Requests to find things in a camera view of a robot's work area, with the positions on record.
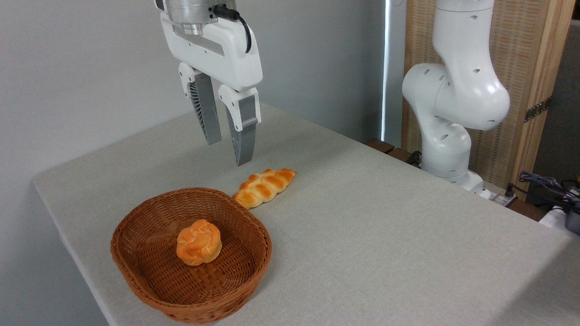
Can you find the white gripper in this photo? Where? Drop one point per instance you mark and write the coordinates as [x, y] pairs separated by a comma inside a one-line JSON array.
[[226, 54]]

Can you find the long braided bread loaf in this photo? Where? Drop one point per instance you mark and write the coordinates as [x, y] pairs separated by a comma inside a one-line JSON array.
[[265, 185]]

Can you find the round knotted bread roll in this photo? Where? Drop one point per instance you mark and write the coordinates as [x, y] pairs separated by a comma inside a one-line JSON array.
[[199, 242]]

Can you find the brown wicker basket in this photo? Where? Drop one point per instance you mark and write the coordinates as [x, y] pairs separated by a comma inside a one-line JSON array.
[[217, 290]]

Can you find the brown wooden base board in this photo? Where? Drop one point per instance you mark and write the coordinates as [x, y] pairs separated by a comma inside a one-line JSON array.
[[389, 150]]

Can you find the grey tablecloth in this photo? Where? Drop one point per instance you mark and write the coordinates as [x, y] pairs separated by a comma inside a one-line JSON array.
[[385, 249]]

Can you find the wooden rattan folding screen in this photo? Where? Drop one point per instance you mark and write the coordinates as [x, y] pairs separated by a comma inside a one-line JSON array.
[[512, 45]]

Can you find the dark metal screen hinge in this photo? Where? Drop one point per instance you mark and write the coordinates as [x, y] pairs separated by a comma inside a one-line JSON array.
[[538, 109]]

